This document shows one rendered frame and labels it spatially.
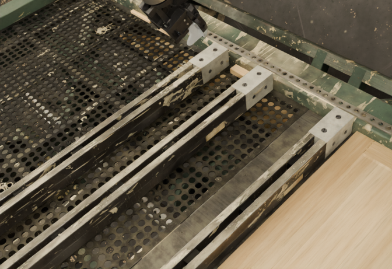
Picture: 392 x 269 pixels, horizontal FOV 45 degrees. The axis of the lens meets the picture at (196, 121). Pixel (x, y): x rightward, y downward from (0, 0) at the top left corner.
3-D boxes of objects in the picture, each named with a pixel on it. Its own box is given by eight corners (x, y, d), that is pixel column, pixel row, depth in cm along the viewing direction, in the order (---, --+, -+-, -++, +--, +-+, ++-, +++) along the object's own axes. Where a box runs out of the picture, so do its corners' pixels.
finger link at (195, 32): (191, 51, 114) (174, 31, 107) (206, 31, 114) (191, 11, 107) (199, 56, 113) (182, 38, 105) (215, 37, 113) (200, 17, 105)
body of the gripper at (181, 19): (158, 30, 109) (131, 1, 98) (183, 1, 109) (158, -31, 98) (179, 46, 105) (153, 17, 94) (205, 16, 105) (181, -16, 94)
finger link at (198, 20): (193, 27, 110) (177, 7, 103) (198, 21, 110) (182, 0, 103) (207, 36, 108) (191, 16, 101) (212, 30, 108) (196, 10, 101)
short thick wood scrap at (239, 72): (249, 75, 158) (249, 71, 156) (243, 80, 157) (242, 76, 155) (236, 68, 161) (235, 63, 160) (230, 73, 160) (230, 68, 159)
